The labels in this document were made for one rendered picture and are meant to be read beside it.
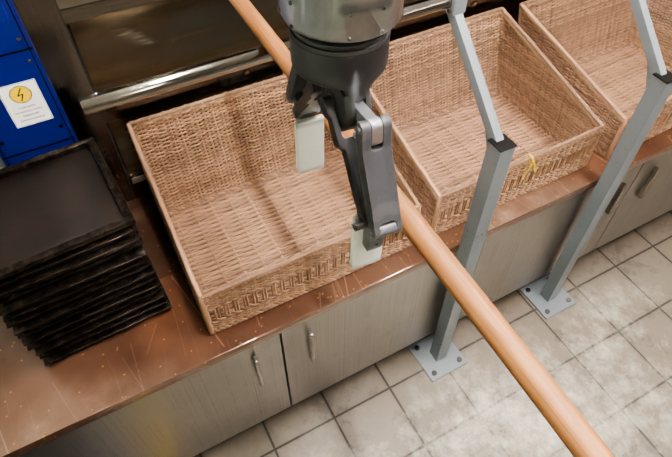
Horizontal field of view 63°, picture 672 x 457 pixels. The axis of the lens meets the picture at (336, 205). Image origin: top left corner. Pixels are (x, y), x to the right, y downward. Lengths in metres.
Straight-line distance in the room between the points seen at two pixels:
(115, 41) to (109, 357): 0.69
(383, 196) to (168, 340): 0.96
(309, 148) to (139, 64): 0.83
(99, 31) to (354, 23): 1.01
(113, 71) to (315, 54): 0.99
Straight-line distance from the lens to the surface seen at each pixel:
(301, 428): 1.81
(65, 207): 1.20
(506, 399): 1.92
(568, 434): 0.58
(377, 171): 0.42
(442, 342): 1.80
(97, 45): 1.34
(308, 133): 0.56
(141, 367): 1.31
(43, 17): 1.29
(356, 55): 0.40
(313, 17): 0.38
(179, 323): 1.34
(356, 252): 0.49
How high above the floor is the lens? 1.71
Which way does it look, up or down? 49 degrees down
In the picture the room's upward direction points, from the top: straight up
